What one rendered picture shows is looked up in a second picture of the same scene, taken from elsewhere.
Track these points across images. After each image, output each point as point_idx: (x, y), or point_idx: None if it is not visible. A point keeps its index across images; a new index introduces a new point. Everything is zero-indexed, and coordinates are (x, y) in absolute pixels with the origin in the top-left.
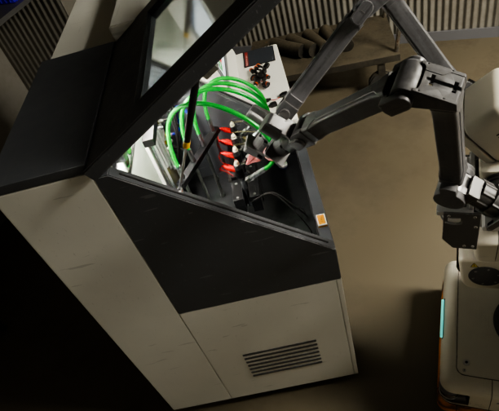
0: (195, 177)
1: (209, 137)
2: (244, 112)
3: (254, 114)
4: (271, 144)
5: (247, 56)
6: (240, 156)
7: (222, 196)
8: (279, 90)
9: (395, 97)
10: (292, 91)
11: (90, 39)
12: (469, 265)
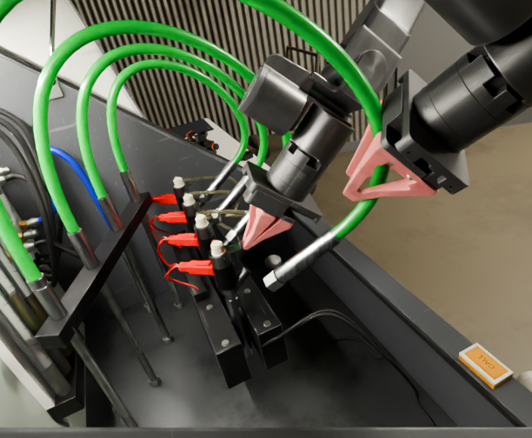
0: (103, 313)
1: (131, 211)
2: (197, 165)
3: (279, 76)
4: (413, 110)
5: (171, 131)
6: (215, 236)
7: (168, 344)
8: (235, 155)
9: None
10: (380, 4)
11: None
12: None
